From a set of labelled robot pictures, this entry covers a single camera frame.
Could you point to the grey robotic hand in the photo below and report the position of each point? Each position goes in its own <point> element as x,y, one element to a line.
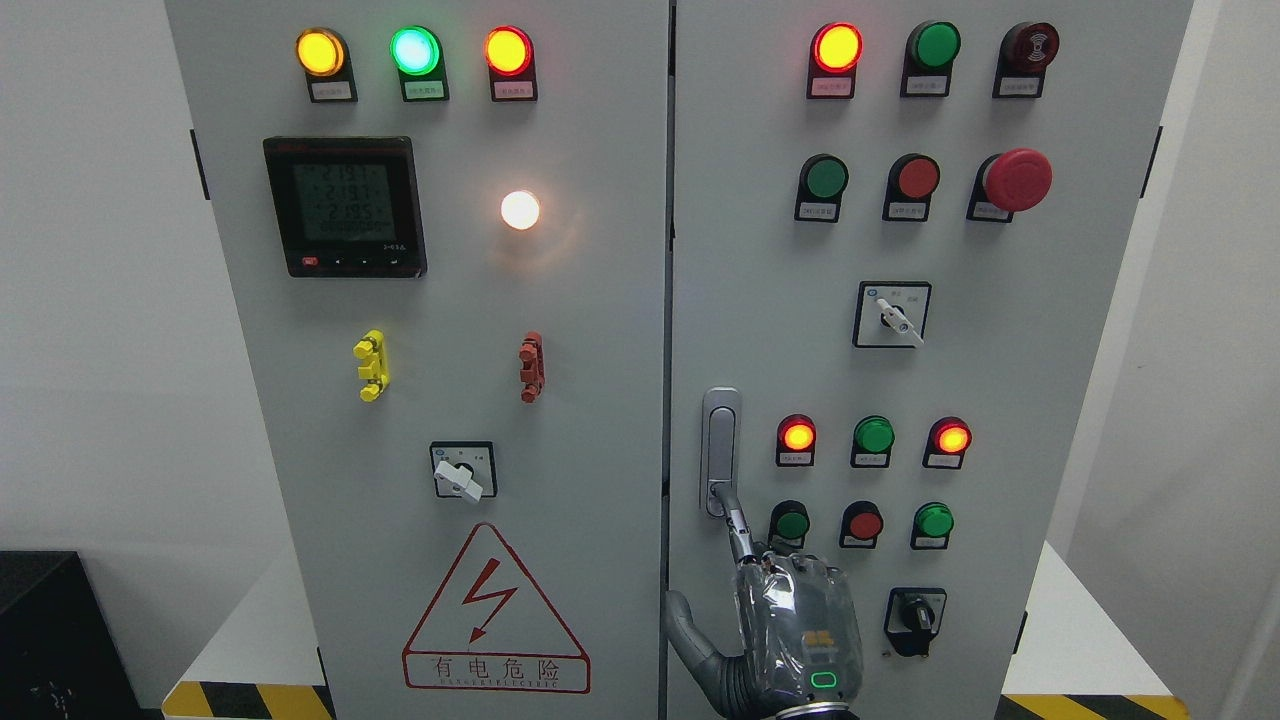
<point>802,656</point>

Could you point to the silver cabinet door handle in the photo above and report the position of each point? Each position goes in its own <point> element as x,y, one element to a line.
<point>720,411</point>

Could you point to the grey right cabinet door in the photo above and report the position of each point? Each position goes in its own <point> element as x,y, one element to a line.
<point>766,305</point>

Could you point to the grey cabinet door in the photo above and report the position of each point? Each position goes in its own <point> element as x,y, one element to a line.
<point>578,470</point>
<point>766,305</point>

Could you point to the grey left cabinet door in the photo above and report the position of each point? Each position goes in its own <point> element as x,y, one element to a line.
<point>578,470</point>

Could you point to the red lit indicator left door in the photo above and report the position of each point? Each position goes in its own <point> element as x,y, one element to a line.
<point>510,57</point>

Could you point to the green push button lower left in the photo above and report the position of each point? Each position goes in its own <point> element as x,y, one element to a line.
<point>789,524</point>

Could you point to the green push button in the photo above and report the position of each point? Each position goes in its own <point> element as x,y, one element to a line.
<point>933,525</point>
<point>789,524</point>
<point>823,178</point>

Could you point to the red push button lower middle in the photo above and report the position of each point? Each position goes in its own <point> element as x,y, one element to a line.
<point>861,526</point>

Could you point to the red push button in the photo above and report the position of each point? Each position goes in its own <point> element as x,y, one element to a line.
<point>910,185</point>
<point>861,526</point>

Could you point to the green push button lower right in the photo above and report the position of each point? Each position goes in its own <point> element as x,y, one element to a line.
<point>933,525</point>

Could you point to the red lit indicator lower left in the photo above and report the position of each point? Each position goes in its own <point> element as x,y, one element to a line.
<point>796,442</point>

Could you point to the red lit indicator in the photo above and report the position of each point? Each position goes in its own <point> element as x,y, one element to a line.
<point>946,444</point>
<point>796,442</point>
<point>834,54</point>

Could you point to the green indicator lower middle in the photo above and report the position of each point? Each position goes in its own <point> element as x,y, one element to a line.
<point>872,442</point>

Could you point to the red lit indicator lower right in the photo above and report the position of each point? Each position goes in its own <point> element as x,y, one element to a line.
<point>946,444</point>

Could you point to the white platform with hazard stripes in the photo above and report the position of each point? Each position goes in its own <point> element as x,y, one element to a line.
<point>1072,661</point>

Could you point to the red electric hazard warning sticker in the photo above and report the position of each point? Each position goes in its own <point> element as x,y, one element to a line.
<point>490,627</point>

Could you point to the red terminal connector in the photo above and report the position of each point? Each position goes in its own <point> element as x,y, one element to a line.
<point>532,371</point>

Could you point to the green push button upper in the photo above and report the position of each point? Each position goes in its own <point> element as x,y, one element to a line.
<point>823,178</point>

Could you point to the red push button upper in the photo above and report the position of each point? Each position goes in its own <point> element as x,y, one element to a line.
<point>910,185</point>

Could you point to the red emergency stop mushroom button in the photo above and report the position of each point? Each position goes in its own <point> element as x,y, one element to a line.
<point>1006,183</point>

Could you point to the white lit indicator light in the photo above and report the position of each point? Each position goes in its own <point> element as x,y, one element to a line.
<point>520,210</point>

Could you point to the yellow terminal connector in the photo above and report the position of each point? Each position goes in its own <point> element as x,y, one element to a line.
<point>371,354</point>

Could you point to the red lit indicator right top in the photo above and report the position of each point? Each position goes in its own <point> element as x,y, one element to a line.
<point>834,54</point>

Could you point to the green indicator top right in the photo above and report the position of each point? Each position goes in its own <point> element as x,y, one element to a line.
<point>929,58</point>

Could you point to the black digital power meter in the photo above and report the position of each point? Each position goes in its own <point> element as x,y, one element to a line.
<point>347,207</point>

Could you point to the green lit indicator light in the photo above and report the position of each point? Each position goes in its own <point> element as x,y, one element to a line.
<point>420,64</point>

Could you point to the yellow indicator light top left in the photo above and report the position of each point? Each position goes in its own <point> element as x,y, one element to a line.
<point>324,58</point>

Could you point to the black box lower left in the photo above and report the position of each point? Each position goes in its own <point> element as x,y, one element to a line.
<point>58,659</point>

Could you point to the bottom right black rotary switch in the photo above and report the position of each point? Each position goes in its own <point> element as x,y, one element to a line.
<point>913,619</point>

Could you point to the upper right rotary switch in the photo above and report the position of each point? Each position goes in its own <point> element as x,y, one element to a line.
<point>891,314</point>

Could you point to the left door rotary switch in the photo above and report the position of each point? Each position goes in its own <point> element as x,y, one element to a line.
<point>464,469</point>

